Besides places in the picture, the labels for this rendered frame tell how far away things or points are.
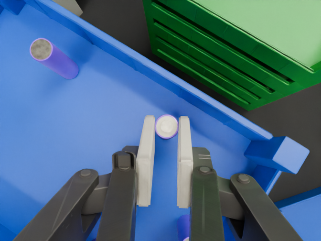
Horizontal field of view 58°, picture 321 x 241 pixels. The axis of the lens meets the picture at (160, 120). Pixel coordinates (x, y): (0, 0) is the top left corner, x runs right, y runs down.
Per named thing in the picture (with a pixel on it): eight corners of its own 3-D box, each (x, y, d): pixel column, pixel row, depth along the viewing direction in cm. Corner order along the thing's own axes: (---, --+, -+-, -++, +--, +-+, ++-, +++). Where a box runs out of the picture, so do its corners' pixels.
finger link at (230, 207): (193, 192, 14) (257, 195, 13) (189, 146, 18) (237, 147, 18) (191, 218, 14) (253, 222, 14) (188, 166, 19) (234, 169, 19)
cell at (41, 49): (44, 65, 22) (72, 83, 28) (57, 45, 22) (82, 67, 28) (24, 53, 22) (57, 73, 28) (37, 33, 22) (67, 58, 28)
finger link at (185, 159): (178, 160, 15) (193, 161, 15) (178, 115, 22) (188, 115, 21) (176, 209, 16) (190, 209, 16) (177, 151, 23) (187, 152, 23)
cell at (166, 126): (179, 126, 27) (184, 122, 21) (169, 143, 27) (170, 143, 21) (162, 116, 28) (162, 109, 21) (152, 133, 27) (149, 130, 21)
